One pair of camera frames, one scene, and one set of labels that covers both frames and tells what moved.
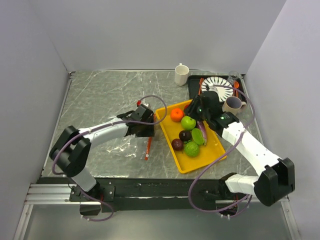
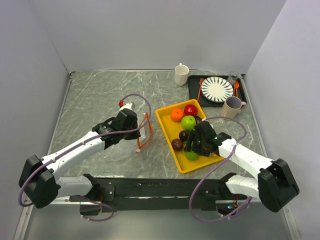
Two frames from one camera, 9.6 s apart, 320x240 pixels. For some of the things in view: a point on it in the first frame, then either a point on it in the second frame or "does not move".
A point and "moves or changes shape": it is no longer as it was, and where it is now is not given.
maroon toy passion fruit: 177,144 does not move
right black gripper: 190,111 → 193,136
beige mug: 233,104 does not move
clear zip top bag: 131,146 moves or changes shape
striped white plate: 223,92 does not move
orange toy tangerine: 176,114 does not move
